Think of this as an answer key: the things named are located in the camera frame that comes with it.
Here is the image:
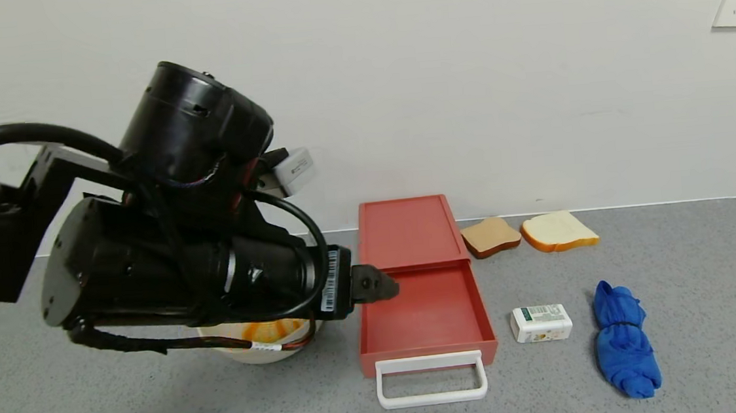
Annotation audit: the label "brown toast slice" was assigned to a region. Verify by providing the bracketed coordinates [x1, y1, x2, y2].
[459, 214, 524, 261]

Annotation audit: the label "small white printed box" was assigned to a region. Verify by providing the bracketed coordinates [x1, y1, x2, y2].
[509, 302, 575, 345]

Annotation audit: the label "white bread slice orange crust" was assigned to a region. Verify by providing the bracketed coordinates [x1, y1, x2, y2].
[519, 207, 602, 255]

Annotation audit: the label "orange striped croissant toy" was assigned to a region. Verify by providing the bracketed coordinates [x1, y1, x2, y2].
[240, 317, 307, 342]

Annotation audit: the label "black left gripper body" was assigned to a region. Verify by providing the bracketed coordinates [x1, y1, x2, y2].
[249, 229, 356, 327]

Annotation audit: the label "beige round bowl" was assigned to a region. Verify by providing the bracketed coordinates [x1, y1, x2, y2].
[196, 314, 328, 370]

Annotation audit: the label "red drawer with white handle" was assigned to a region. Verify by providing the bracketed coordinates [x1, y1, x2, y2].
[352, 257, 504, 412]

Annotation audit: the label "blue bundled cloth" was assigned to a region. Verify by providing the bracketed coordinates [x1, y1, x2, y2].
[589, 276, 665, 403]

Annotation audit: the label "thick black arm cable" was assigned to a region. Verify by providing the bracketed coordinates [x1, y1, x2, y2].
[0, 115, 125, 171]

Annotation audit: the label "black braided cable red wires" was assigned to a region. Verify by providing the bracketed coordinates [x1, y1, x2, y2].
[67, 301, 320, 370]

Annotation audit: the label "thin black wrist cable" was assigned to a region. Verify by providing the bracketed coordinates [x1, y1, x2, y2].
[235, 183, 336, 326]

